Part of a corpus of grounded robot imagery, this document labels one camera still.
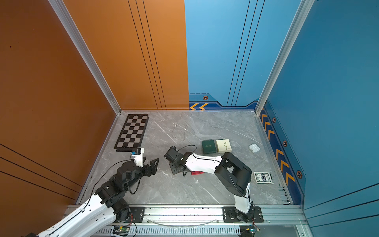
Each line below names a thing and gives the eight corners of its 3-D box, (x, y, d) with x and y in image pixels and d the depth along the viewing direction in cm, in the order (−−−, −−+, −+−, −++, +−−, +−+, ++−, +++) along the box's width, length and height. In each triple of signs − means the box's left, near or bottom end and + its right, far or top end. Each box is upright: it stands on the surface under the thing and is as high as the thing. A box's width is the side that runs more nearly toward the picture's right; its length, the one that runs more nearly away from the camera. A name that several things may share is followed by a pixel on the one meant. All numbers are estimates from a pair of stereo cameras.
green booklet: (203, 154, 98) (204, 151, 95) (201, 143, 104) (201, 140, 101) (216, 152, 99) (216, 150, 96) (213, 141, 104) (214, 138, 102)
